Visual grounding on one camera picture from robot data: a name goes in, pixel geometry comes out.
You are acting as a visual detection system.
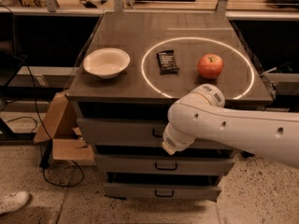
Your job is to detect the grey top drawer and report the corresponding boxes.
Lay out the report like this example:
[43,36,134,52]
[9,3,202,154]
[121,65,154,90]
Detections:
[77,102,233,150]

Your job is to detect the grey drawer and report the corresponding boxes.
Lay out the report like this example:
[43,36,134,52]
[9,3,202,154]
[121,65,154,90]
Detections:
[94,146,234,176]
[77,102,233,150]
[104,173,221,202]

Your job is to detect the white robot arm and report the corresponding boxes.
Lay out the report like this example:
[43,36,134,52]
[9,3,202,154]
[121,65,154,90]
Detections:
[162,84,299,168]

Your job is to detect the grey drawer cabinet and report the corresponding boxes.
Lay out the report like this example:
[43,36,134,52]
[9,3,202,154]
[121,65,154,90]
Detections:
[67,12,273,201]

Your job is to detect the grey middle drawer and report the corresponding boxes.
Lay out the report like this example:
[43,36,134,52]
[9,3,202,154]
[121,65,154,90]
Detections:
[94,146,234,176]

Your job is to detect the grey bottom drawer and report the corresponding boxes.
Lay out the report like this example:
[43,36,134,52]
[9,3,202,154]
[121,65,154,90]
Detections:
[104,173,221,202]

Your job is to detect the black snack bar wrapper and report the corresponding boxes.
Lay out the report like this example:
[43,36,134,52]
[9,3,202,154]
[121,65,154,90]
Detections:
[156,49,179,75]

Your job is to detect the white bowl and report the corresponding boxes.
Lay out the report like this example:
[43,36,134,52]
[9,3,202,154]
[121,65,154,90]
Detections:
[83,48,131,78]

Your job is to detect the red apple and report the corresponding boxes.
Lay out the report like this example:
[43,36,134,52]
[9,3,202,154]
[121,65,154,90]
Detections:
[197,53,224,79]

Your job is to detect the brown cardboard box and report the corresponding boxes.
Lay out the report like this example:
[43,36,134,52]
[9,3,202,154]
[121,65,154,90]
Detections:
[34,91,95,165]

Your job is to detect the white sneaker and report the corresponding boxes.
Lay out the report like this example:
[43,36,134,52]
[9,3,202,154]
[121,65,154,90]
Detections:
[0,191,30,215]

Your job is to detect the black top drawer handle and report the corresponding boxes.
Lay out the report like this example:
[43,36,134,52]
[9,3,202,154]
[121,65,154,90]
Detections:
[151,129,163,138]

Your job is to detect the black floor cable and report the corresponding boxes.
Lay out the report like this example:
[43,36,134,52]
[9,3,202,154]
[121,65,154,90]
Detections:
[0,3,85,189]

